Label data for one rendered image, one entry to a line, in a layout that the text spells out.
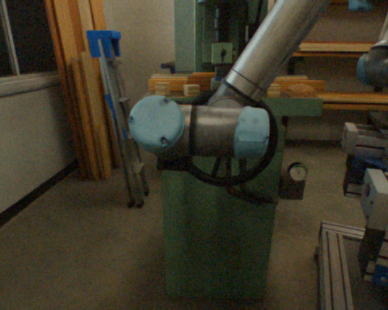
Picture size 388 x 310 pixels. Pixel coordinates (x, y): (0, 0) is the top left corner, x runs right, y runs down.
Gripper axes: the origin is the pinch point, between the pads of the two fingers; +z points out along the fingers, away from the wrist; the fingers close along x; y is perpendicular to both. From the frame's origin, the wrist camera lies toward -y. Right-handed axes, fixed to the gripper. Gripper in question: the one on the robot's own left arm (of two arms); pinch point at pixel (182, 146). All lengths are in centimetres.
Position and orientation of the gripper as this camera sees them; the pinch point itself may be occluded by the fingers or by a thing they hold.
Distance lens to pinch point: 70.2
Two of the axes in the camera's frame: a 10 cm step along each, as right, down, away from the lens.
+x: 10.0, 0.5, -0.7
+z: 0.6, 1.3, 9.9
